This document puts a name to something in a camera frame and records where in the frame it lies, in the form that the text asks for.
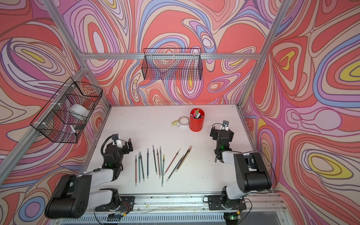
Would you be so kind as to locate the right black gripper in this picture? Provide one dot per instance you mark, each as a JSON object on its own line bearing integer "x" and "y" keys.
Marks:
{"x": 214, "y": 132}

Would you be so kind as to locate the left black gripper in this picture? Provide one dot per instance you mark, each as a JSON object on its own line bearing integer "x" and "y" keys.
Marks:
{"x": 126, "y": 151}

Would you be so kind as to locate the clear tape roll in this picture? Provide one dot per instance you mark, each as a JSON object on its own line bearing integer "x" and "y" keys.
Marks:
{"x": 184, "y": 121}

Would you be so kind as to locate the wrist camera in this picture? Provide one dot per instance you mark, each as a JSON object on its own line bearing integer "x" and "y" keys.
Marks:
{"x": 225, "y": 125}
{"x": 116, "y": 140}

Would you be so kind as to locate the red capped pencil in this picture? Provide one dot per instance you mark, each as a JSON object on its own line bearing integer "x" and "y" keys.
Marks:
{"x": 158, "y": 163}

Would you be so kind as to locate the yellow binder clip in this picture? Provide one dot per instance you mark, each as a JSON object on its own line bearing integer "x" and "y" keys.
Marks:
{"x": 176, "y": 123}

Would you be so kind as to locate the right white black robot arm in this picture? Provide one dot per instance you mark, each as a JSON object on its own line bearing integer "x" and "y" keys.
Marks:
{"x": 251, "y": 174}

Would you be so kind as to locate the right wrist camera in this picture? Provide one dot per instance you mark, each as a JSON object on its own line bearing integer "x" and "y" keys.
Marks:
{"x": 225, "y": 125}

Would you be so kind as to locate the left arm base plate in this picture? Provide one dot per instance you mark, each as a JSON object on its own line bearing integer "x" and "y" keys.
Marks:
{"x": 123, "y": 204}

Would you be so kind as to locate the yellow black capped pencil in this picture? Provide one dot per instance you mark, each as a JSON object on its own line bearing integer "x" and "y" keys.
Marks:
{"x": 186, "y": 154}

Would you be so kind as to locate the white tape roll in basket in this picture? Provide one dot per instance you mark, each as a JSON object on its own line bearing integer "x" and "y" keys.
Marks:
{"x": 78, "y": 111}

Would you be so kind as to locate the black wire basket rear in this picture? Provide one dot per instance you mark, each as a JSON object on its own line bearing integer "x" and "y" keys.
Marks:
{"x": 183, "y": 64}

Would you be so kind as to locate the pink capped pencil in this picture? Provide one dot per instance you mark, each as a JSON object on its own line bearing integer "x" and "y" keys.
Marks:
{"x": 172, "y": 161}

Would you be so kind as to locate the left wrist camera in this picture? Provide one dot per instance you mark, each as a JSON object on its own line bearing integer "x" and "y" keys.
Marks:
{"x": 116, "y": 140}

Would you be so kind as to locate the black wire basket left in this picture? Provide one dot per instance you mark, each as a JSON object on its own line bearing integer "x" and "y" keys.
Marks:
{"x": 55, "y": 124}

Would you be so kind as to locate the red pen cup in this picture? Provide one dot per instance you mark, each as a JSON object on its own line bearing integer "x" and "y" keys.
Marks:
{"x": 196, "y": 124}

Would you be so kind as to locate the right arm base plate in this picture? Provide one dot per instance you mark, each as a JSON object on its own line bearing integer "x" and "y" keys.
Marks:
{"x": 218, "y": 202}

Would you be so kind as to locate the black wire basket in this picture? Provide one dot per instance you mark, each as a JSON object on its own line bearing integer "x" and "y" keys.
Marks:
{"x": 183, "y": 64}
{"x": 55, "y": 124}

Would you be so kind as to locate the dark capped pencil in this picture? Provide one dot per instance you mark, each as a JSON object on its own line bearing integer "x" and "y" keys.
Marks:
{"x": 155, "y": 160}

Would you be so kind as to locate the dark blue pencil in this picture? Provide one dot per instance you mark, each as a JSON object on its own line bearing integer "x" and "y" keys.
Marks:
{"x": 142, "y": 168}

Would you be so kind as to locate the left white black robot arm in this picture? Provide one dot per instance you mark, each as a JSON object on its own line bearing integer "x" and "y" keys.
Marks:
{"x": 76, "y": 194}

